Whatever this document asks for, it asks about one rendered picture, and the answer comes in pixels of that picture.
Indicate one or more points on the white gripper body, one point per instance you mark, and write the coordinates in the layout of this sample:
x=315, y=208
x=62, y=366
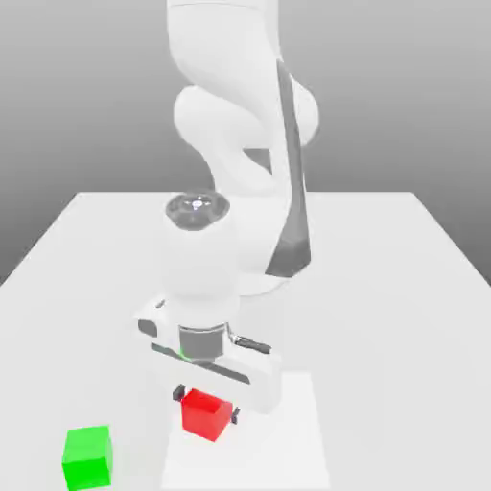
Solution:
x=264, y=379

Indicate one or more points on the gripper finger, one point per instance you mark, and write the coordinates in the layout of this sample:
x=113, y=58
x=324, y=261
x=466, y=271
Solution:
x=235, y=416
x=178, y=392

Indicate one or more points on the small red cube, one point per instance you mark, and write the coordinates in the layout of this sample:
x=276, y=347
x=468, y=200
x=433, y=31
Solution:
x=203, y=420

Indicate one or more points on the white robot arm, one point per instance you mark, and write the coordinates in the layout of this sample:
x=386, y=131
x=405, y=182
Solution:
x=226, y=115

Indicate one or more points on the small green cube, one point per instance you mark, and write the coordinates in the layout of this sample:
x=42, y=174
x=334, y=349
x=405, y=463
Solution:
x=87, y=460

